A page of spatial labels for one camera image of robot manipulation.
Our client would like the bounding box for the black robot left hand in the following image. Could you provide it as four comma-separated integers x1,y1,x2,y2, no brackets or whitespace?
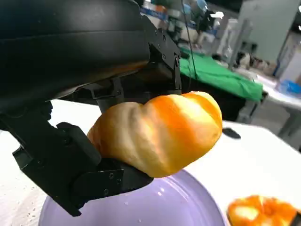
0,0,182,217

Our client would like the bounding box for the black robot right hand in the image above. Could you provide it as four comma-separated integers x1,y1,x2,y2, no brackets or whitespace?
291,210,301,226

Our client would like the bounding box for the orange white toy bread roll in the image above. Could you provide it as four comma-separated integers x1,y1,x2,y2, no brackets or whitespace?
227,194,298,226
87,91,223,178

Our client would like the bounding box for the black round table hole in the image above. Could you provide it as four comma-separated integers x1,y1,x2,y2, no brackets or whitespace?
222,128,242,140

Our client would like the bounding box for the blue plastic bag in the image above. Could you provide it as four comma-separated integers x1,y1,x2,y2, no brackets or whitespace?
275,79,301,95

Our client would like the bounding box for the lilac plate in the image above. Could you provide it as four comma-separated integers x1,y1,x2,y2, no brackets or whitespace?
38,168,228,226

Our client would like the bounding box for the white cardboard box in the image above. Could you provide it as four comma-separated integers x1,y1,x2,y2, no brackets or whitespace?
278,39,301,82

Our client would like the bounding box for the green cloth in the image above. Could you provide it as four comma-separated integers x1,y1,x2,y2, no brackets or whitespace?
179,46,263,102

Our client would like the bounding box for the black hanging cable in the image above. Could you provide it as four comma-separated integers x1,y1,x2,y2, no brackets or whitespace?
181,0,198,82

